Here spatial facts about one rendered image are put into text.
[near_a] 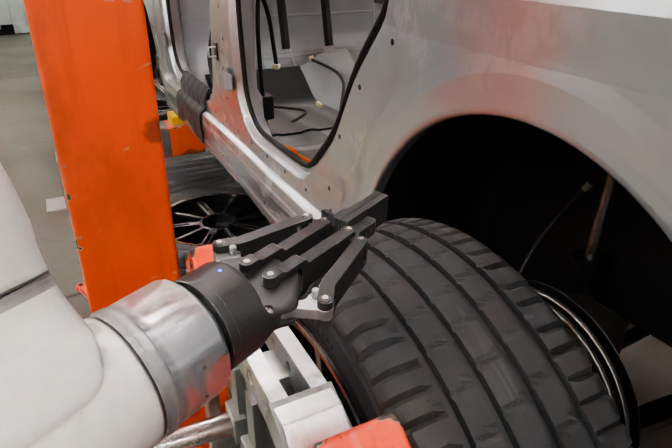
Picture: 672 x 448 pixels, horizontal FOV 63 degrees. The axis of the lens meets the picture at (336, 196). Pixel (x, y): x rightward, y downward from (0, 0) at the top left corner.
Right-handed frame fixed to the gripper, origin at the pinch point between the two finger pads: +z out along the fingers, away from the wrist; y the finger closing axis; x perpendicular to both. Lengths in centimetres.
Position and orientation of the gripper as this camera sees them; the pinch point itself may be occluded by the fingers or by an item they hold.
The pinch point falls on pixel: (361, 218)
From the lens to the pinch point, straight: 52.8
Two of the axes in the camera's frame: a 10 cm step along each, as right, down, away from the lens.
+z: 6.1, -3.6, 7.1
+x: 0.4, -8.8, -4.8
